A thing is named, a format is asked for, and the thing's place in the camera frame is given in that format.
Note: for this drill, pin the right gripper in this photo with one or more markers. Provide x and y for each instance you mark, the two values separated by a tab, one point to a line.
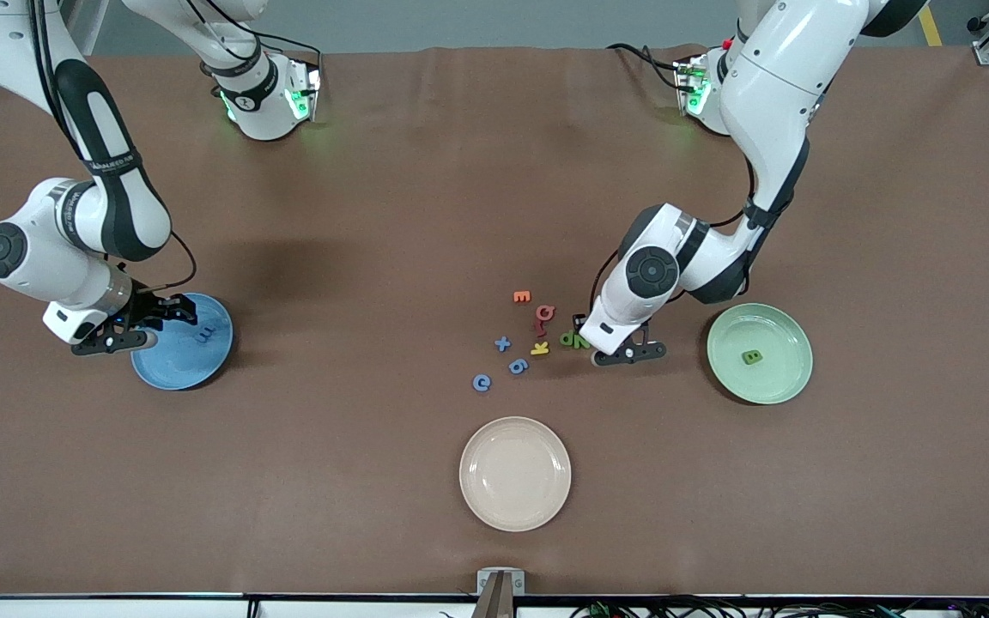
148	306

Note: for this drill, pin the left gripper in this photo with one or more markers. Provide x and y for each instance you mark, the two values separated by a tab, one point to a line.
581	324

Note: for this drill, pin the green letter d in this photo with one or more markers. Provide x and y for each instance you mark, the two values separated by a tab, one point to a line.
573	338

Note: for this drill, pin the blue letter E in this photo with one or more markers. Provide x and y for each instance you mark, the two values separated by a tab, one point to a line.
207	335

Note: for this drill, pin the blue letter X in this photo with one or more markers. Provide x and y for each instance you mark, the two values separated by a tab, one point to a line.
503	344

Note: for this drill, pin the blue number 6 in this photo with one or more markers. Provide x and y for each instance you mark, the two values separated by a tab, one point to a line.
512	368

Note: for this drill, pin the blue letter G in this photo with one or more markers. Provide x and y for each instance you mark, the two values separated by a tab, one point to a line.
476	383

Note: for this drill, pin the green letter B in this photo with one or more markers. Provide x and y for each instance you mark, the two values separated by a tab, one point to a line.
752	357

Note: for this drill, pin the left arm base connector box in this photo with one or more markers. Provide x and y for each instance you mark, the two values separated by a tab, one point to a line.
690	81

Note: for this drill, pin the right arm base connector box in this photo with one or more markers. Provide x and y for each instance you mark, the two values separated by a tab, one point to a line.
301	90

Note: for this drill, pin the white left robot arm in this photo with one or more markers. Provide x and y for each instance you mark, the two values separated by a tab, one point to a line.
769	86

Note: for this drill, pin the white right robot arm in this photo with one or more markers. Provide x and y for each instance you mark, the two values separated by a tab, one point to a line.
121	206

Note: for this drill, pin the red letter J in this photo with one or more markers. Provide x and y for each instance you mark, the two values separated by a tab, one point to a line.
539	328

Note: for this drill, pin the red letter Q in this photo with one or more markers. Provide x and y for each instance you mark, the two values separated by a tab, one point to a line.
538	314

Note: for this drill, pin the yellow letter K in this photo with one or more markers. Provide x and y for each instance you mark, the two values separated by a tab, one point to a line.
537	348

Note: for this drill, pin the blue plate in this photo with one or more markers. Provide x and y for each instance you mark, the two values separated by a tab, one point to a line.
185	369

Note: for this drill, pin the beige plate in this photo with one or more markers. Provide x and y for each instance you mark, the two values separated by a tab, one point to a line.
515	474

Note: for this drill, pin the green plate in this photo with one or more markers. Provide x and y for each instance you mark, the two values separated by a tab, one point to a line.
769	382

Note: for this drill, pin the brown table cover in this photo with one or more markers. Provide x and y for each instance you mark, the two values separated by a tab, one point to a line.
374	515

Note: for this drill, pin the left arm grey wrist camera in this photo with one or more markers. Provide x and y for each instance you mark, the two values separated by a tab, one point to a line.
632	352

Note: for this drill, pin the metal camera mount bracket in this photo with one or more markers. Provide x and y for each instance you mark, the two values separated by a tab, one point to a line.
516	584

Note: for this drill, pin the white table edge rail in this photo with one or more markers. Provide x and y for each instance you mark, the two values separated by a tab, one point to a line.
117	609

